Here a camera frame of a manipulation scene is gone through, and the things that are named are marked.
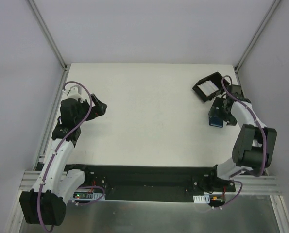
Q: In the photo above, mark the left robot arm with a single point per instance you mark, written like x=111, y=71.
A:
x=45, y=203

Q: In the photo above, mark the aluminium front rail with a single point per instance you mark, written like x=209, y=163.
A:
x=263, y=185

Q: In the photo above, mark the blue leather card holder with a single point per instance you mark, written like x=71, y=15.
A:
x=215, y=113

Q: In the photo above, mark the aluminium frame post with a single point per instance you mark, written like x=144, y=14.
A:
x=46, y=33
x=264, y=22

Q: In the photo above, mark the left white cable duct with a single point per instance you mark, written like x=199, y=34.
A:
x=84, y=196

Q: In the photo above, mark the right aluminium frame post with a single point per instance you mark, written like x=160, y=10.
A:
x=264, y=22

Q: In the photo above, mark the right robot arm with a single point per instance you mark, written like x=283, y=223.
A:
x=254, y=146

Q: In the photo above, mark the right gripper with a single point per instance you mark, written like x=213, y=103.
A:
x=217, y=110

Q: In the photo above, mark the white card stack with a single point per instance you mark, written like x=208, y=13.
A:
x=208, y=88

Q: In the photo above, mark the left aluminium frame post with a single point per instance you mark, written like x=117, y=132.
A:
x=46, y=33

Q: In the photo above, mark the white cable duct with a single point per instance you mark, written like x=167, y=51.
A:
x=84, y=196
x=201, y=199

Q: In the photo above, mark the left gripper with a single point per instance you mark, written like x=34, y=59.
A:
x=91, y=109

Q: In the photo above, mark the right white cable duct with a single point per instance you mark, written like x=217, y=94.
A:
x=201, y=199

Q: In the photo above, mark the black card tray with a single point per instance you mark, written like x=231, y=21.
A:
x=216, y=78

